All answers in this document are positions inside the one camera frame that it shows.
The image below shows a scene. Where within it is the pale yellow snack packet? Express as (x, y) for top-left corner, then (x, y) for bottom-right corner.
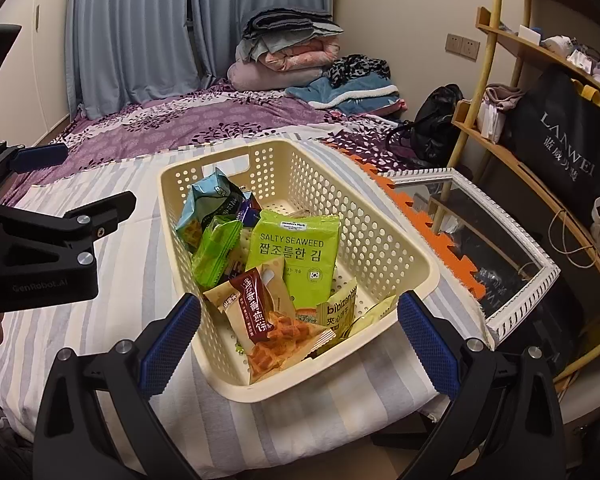
(347, 294), (398, 338)

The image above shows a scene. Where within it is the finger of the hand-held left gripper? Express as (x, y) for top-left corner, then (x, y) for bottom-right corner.
(0, 191), (137, 264)
(0, 141), (70, 204)

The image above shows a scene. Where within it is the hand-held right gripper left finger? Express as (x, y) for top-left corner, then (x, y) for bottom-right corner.
(32, 291), (203, 480)

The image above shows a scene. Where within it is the curved bamboo shelf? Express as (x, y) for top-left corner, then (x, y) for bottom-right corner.
(450, 0), (600, 381)

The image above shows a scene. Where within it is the yellow biscuit packet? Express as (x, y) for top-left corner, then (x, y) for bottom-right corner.
(315, 284), (359, 333)

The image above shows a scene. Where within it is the pile of folded blankets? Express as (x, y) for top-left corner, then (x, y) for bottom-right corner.
(242, 7), (345, 56)

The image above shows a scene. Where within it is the bright green snack packet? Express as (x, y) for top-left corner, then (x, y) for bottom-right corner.
(191, 214), (244, 293)

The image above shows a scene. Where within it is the black handbag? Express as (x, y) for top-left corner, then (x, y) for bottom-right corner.
(390, 84), (465, 166)

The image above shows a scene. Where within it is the folded pink cloth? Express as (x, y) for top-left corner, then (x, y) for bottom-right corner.
(482, 84), (523, 111)

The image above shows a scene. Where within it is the cream perforated plastic basket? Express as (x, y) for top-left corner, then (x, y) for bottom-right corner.
(158, 139), (441, 403)

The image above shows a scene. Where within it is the teal yellow cracker packet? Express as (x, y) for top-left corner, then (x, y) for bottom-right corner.
(175, 167), (246, 253)

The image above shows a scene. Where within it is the beige wall socket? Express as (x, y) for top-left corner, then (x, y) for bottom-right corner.
(445, 33), (481, 59)

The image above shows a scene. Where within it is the white wardrobe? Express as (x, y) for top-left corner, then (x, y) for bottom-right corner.
(0, 0), (76, 141)

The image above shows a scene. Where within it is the orange foam mat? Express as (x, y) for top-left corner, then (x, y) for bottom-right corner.
(347, 152), (488, 301)

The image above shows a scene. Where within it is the folded white cloth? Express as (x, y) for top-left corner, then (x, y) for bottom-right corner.
(475, 102), (506, 143)

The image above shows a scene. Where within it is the white framed mirror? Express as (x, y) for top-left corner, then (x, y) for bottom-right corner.
(377, 167), (561, 343)

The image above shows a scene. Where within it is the dark blue snack packet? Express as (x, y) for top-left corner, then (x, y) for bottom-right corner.
(235, 191), (263, 228)

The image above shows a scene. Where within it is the blue grey curtain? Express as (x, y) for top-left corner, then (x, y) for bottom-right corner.
(65, 0), (333, 121)

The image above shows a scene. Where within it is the pile of white items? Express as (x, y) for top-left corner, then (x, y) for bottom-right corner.
(570, 45), (600, 91)

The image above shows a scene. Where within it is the small green seaweed packet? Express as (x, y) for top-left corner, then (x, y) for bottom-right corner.
(244, 208), (342, 317)

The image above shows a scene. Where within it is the black shopping bag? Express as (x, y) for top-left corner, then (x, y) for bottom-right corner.
(505, 66), (600, 226)

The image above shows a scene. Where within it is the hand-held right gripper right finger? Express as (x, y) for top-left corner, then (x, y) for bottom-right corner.
(397, 289), (567, 480)

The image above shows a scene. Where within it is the leopard print cloth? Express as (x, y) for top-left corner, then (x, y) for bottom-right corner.
(326, 55), (391, 88)

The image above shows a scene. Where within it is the purple leaf print bedsheet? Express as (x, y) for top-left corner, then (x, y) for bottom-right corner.
(2, 82), (431, 206)

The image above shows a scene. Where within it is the brown orange waffle packet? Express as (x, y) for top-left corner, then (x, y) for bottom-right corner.
(202, 262), (337, 386)

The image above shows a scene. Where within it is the pink folded quilt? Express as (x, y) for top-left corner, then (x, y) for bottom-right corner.
(257, 40), (342, 73)

